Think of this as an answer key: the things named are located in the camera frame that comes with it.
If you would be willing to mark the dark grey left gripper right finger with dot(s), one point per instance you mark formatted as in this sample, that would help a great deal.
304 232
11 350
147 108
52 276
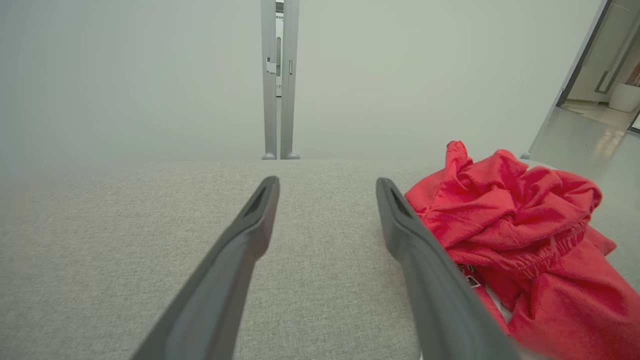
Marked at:
435 300

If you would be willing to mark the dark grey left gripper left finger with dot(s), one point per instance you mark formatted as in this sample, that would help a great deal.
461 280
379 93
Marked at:
220 280

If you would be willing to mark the red basketball shorts white trim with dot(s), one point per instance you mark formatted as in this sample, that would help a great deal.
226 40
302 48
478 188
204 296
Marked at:
505 200

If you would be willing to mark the white round bin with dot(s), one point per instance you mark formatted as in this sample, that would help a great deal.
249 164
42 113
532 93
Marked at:
625 97

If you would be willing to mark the grey metal post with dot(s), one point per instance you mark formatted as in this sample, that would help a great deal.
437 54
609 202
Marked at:
288 115
268 115

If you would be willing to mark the black door frame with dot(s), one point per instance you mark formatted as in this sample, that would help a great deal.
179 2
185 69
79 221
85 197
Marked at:
582 52

